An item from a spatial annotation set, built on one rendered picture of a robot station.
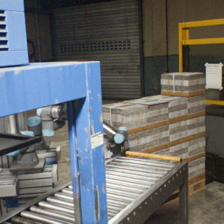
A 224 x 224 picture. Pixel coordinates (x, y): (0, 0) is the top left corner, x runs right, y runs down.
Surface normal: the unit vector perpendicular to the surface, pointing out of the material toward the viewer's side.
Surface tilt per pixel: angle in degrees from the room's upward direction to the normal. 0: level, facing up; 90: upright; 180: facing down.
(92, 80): 90
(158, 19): 90
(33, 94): 90
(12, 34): 90
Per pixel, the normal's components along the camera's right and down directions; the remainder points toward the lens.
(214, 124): -0.77, 0.15
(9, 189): 0.10, 0.17
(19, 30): 0.86, 0.05
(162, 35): -0.51, 0.18
